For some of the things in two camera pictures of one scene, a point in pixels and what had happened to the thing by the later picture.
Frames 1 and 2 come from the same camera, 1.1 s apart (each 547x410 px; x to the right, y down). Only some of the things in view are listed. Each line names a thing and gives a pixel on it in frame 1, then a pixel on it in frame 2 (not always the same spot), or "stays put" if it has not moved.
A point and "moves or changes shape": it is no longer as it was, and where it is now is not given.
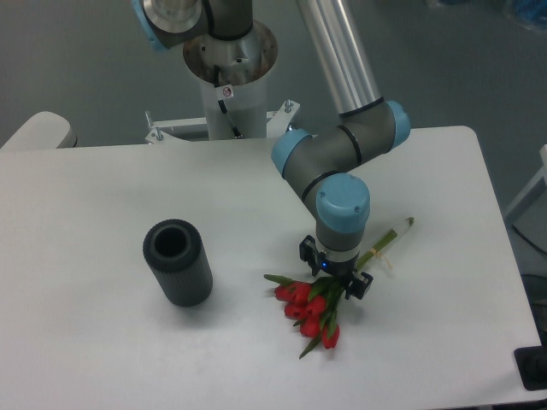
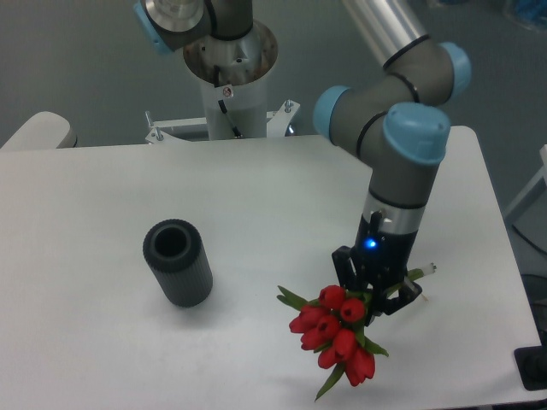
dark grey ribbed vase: x=176 y=251 stays put
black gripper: x=340 y=271 -> x=381 y=254
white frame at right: x=540 y=175 stays put
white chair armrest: x=45 y=130 stays put
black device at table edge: x=532 y=364 stays put
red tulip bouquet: x=314 y=304 moves or changes shape
